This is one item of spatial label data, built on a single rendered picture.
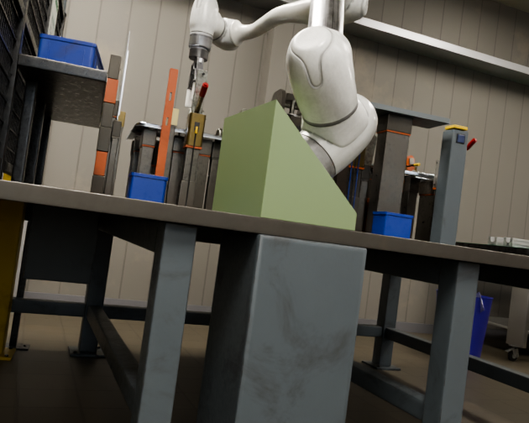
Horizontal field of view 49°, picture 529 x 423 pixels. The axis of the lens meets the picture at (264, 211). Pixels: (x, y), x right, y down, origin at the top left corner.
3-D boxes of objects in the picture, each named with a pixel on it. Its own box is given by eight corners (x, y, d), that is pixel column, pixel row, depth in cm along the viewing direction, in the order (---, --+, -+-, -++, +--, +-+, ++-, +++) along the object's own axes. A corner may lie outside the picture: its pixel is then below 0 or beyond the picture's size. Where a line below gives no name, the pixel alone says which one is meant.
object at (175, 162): (180, 212, 225) (191, 138, 226) (182, 212, 221) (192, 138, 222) (162, 210, 223) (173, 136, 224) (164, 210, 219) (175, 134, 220)
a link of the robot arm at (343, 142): (342, 187, 160) (392, 139, 166) (327, 138, 147) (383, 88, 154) (301, 167, 170) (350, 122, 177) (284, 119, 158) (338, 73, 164)
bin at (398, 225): (396, 240, 206) (399, 215, 207) (411, 242, 197) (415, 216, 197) (369, 237, 203) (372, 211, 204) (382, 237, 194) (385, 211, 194)
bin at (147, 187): (160, 207, 182) (164, 179, 182) (164, 207, 173) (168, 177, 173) (124, 202, 179) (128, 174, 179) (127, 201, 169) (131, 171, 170)
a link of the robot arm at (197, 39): (210, 41, 231) (208, 56, 231) (187, 36, 228) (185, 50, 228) (215, 34, 222) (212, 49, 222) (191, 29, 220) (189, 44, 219)
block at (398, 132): (386, 239, 216) (401, 121, 218) (398, 241, 208) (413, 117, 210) (363, 236, 213) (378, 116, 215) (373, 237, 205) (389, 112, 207)
